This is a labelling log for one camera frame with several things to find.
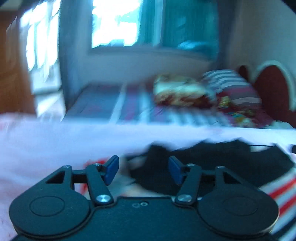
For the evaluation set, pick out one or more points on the large sliding window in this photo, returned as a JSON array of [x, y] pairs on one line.
[[115, 23]]

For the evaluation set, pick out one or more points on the teal curtain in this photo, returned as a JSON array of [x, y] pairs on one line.
[[185, 23]]

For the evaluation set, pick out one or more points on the hallway window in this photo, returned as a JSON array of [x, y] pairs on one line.
[[41, 41]]

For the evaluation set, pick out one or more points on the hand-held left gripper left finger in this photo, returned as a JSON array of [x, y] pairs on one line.
[[112, 169]]

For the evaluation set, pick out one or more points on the bed with striped sheet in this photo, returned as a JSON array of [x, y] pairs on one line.
[[104, 104]]

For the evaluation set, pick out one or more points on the yellow patterned pillow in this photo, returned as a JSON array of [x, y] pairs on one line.
[[180, 92]]

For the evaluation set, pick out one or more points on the brown wooden door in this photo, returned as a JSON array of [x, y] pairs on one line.
[[13, 81]]

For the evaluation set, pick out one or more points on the red scalloped headboard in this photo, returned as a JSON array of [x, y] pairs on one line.
[[272, 88]]

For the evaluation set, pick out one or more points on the blue cloth bundle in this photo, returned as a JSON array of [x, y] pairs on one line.
[[192, 45]]

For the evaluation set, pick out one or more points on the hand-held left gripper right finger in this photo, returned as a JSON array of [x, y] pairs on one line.
[[175, 171]]

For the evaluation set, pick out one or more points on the striped pillow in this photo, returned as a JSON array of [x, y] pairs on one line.
[[231, 88]]

